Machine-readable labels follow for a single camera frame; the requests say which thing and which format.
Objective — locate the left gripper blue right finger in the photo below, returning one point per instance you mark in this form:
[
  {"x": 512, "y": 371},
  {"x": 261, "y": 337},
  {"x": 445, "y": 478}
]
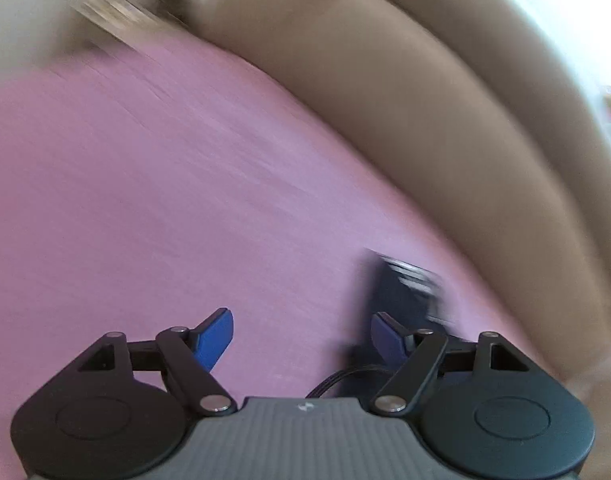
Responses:
[{"x": 390, "y": 338}]

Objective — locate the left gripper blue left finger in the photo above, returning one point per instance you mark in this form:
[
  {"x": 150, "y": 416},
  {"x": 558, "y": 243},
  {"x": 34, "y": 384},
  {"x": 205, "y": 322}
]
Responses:
[{"x": 210, "y": 339}]

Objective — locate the navy hoodie with white stripes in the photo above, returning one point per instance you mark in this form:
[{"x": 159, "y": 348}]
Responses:
[{"x": 410, "y": 294}]

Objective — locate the pink quilted bed cover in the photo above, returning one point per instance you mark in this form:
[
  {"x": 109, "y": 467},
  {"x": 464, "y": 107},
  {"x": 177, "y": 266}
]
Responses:
[{"x": 144, "y": 189}]

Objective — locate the beige padded headboard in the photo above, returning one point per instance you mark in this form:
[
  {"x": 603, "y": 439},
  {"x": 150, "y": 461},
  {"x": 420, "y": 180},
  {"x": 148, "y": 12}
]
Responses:
[{"x": 468, "y": 108}]

